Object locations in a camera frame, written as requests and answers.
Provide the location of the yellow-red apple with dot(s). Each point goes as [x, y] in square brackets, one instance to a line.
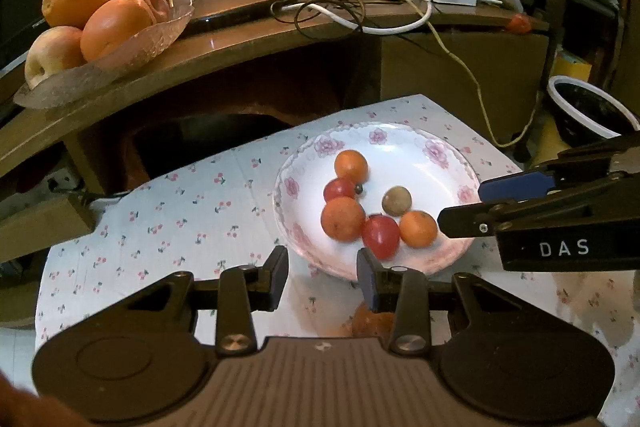
[52, 54]

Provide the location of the black basin with white rim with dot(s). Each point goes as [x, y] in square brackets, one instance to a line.
[592, 112]

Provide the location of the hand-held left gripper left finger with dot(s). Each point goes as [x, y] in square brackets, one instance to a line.
[275, 279]

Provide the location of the black tablet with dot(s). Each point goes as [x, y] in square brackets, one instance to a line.
[235, 14]

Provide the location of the glass fruit bowl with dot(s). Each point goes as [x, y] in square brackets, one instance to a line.
[135, 52]

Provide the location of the red tomato with stem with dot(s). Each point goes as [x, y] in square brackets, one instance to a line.
[340, 189]

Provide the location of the small orange tangerine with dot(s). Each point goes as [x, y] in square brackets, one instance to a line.
[419, 228]
[351, 166]

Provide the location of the large orange tangerine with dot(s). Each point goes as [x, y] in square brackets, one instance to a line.
[342, 218]

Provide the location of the small orange-red ball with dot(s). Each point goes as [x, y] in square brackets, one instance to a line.
[519, 23]

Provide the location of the dark red-brown tomato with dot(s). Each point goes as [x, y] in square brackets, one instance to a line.
[372, 322]

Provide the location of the white floral plate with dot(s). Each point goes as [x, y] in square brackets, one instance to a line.
[400, 147]

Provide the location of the brown kiwi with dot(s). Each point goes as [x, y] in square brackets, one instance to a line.
[396, 201]

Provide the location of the cherry print tablecloth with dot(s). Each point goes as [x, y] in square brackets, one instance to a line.
[200, 217]

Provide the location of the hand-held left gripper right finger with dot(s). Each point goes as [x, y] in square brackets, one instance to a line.
[367, 277]

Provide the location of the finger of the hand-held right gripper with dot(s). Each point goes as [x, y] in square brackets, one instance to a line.
[515, 187]
[470, 222]

